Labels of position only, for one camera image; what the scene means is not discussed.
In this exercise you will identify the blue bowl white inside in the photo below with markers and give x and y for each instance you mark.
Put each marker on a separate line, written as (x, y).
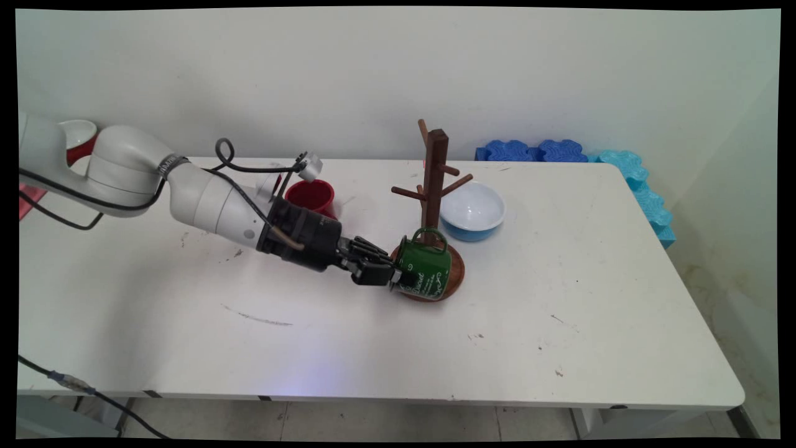
(472, 208)

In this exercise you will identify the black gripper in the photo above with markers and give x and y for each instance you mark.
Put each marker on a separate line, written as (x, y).
(305, 236)

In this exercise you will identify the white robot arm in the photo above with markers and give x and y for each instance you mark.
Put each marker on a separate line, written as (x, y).
(130, 171)

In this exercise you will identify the dark blue foam mat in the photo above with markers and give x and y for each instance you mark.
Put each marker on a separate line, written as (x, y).
(561, 151)
(507, 151)

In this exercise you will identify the light blue foam mat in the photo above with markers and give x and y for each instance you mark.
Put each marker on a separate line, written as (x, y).
(625, 165)
(653, 214)

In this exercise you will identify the pink foam mat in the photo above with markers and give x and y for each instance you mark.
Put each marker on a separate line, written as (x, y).
(26, 204)

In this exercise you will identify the green enamel mug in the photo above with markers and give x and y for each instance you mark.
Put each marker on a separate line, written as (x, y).
(426, 267)

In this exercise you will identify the red bowl white inside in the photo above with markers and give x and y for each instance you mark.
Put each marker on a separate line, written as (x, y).
(79, 134)

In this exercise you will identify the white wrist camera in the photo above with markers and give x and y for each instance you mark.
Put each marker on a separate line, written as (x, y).
(310, 167)

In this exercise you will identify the brown wooden mug tree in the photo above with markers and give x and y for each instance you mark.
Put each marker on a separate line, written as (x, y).
(435, 168)

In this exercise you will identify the grey table leg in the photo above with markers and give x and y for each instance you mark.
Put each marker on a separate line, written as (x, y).
(647, 422)

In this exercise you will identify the red enamel mug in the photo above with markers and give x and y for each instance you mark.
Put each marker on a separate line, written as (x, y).
(311, 196)

